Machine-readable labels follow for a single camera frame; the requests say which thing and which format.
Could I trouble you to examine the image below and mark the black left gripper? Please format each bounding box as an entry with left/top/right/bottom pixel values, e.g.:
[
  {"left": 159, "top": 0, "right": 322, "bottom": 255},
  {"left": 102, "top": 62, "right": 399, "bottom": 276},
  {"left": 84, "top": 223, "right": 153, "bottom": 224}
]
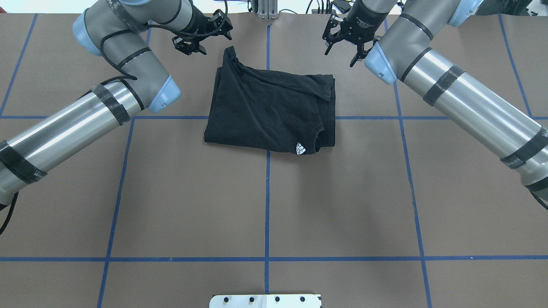
[{"left": 172, "top": 6, "right": 233, "bottom": 55}]

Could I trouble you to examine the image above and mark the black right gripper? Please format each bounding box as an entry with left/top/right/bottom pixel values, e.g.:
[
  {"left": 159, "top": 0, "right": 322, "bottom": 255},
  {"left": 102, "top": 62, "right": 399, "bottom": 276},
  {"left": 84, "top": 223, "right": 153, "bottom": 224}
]
[{"left": 322, "top": 0, "right": 384, "bottom": 68}]

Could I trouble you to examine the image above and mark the black graphic t-shirt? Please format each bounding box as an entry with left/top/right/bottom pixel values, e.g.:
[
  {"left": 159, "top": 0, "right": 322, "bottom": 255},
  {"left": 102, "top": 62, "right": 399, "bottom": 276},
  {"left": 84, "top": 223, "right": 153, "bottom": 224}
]
[{"left": 204, "top": 47, "right": 336, "bottom": 155}]

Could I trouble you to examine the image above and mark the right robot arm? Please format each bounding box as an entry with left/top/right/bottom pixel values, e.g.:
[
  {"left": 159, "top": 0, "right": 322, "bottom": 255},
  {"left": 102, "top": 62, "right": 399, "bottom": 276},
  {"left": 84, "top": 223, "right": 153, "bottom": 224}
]
[{"left": 322, "top": 0, "right": 548, "bottom": 208}]

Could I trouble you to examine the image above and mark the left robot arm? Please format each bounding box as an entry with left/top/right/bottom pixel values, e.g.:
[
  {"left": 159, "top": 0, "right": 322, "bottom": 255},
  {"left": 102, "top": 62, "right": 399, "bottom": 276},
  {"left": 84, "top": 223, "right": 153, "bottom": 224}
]
[{"left": 0, "top": 0, "right": 233, "bottom": 209}]

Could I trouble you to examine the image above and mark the aluminium frame post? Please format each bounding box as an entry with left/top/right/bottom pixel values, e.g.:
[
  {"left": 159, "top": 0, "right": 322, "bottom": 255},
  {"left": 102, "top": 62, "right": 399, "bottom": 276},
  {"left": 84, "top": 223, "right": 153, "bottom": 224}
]
[{"left": 251, "top": 0, "right": 279, "bottom": 20}]

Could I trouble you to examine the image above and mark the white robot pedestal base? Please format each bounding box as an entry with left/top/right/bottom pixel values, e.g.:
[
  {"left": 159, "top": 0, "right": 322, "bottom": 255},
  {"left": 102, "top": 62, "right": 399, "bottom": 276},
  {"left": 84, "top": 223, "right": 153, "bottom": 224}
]
[{"left": 209, "top": 293, "right": 322, "bottom": 308}]

